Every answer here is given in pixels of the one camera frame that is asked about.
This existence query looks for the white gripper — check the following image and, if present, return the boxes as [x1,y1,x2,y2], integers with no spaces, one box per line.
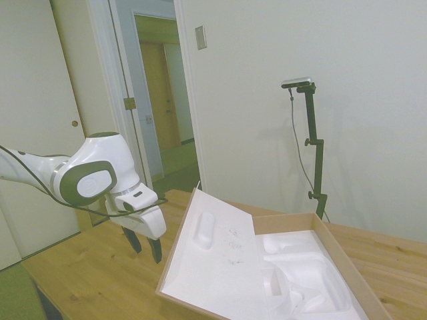
[104,195,167,265]

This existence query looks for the wooden hallway door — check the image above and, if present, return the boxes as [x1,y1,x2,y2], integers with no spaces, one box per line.
[139,42,183,151]

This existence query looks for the silver exterior camera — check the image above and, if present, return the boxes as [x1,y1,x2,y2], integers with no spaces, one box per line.
[281,77,314,89]

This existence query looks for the cardboard box lid white-lined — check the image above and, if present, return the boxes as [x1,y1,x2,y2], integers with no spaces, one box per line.
[155,181,264,320]

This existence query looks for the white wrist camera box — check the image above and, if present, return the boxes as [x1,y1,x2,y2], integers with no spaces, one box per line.
[115,188,159,213]

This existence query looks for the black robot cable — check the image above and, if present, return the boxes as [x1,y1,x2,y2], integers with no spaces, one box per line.
[0,144,169,218]

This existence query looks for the green chair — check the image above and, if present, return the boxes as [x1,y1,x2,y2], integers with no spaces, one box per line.
[0,263,43,320]

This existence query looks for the metal wall switch plate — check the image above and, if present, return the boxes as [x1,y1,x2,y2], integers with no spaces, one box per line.
[194,25,207,51]

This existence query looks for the black camera stand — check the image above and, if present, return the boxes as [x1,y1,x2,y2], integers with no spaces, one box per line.
[295,82,329,220]

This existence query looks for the white sliding closet door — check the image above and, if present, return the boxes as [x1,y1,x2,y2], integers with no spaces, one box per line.
[0,0,91,270]

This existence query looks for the cardboard box base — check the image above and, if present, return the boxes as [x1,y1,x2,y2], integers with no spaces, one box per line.
[249,213,392,320]

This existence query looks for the white open door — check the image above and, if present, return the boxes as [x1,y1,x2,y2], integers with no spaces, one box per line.
[87,0,165,183]

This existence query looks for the white foam box insert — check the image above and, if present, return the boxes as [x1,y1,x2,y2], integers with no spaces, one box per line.
[255,229,369,320]

